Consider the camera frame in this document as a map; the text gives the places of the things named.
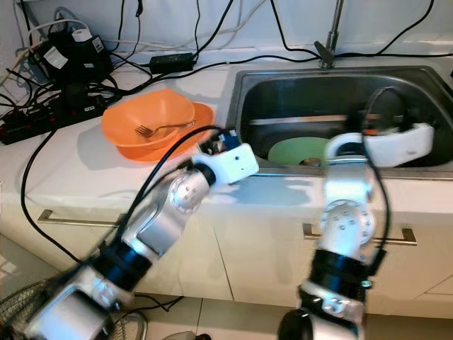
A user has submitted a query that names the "metal fork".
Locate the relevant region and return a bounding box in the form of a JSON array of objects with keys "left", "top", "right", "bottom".
[{"left": 136, "top": 120, "right": 197, "bottom": 137}]

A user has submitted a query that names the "orange plastic bowl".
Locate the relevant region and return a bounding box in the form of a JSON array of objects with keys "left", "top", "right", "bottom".
[{"left": 101, "top": 88, "right": 195, "bottom": 147}]

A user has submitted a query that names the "steel kitchen faucet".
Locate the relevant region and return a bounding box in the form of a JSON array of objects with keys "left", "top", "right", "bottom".
[{"left": 315, "top": 0, "right": 348, "bottom": 69}]

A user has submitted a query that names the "white kitchen cabinet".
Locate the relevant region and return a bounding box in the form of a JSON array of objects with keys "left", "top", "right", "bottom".
[{"left": 0, "top": 188, "right": 453, "bottom": 319}]

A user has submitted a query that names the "green plate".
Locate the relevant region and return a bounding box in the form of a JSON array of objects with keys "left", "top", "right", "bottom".
[{"left": 268, "top": 137, "right": 333, "bottom": 168}]

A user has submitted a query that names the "stainless steel sink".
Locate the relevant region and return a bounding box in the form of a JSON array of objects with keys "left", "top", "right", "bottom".
[{"left": 232, "top": 65, "right": 453, "bottom": 171}]

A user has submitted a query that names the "black power adapter brick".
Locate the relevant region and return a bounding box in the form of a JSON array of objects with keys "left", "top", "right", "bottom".
[{"left": 149, "top": 52, "right": 195, "bottom": 74}]

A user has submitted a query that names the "black power strip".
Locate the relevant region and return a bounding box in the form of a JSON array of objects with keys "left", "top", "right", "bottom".
[{"left": 0, "top": 96, "right": 107, "bottom": 145}]

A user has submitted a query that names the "black charger with white label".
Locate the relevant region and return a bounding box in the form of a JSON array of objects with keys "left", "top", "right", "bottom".
[{"left": 40, "top": 28, "right": 114, "bottom": 86}]

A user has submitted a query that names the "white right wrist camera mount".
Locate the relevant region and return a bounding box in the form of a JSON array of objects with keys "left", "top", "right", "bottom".
[{"left": 368, "top": 123, "right": 435, "bottom": 168}]

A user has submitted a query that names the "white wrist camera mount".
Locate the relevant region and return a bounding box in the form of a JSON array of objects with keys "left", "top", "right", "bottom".
[
  {"left": 368, "top": 123, "right": 435, "bottom": 168},
  {"left": 202, "top": 143, "right": 259, "bottom": 186}
]

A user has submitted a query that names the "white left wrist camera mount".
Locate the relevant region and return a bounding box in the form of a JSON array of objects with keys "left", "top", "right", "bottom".
[{"left": 202, "top": 143, "right": 259, "bottom": 186}]

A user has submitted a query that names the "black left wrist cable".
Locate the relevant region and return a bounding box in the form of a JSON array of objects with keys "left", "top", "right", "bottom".
[{"left": 120, "top": 125, "right": 227, "bottom": 242}]

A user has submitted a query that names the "black power strip cord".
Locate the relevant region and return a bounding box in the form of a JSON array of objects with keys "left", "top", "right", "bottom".
[{"left": 20, "top": 127, "right": 96, "bottom": 266}]

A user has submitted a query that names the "steel cabinet drawer handle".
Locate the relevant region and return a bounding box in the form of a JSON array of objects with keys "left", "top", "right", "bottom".
[
  {"left": 302, "top": 223, "right": 417, "bottom": 246},
  {"left": 35, "top": 209, "right": 125, "bottom": 227}
]

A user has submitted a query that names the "floor fan with wire grille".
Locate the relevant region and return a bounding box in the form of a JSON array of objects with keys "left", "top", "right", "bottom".
[{"left": 0, "top": 280, "right": 149, "bottom": 340}]

